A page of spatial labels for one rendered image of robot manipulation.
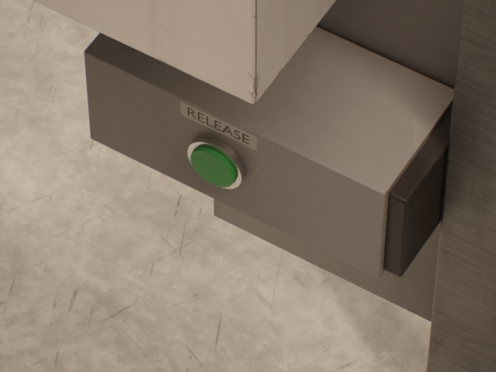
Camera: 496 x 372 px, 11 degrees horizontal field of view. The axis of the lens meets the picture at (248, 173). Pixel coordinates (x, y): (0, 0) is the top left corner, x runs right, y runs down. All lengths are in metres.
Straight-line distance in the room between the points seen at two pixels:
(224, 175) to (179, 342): 1.32
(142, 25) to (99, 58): 0.21
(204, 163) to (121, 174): 1.45
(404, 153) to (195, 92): 0.12
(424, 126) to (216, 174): 0.12
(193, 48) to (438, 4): 0.21
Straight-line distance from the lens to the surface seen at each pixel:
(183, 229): 2.88
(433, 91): 1.47
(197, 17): 1.25
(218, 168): 1.48
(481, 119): 1.41
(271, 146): 1.45
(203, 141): 1.48
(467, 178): 1.46
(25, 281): 2.85
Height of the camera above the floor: 2.32
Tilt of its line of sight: 52 degrees down
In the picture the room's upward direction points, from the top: straight up
